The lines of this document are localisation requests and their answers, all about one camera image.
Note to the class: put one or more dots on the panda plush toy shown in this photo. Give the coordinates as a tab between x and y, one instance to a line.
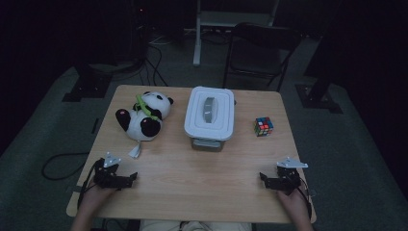
142	123

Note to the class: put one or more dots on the white box lid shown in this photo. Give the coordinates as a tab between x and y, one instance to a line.
198	125

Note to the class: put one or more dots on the white metal desk frame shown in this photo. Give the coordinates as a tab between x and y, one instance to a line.
205	22

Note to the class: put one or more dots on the person's right hand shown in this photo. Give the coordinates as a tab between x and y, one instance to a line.
295	203

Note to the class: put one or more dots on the grey tape strip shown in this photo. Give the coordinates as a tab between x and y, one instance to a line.
311	192
77	189

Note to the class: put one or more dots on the colourful puzzle cube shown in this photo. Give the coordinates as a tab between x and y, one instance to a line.
263	126

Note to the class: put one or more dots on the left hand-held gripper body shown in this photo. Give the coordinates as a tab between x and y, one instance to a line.
107	178

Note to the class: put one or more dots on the black folding chair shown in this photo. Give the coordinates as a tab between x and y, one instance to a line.
261	54

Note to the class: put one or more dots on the person's left hand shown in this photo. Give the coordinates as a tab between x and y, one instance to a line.
94	199

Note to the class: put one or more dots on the clear grey storage box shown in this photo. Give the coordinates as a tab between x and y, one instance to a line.
207	144

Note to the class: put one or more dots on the small black floor marker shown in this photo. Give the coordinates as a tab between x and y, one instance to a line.
95	125

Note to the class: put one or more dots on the black stand base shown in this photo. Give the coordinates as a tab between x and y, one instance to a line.
88	86
316	97

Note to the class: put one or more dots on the dark computer tower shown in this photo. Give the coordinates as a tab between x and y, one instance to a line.
140	29

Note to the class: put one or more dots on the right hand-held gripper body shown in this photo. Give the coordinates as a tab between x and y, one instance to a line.
287	179

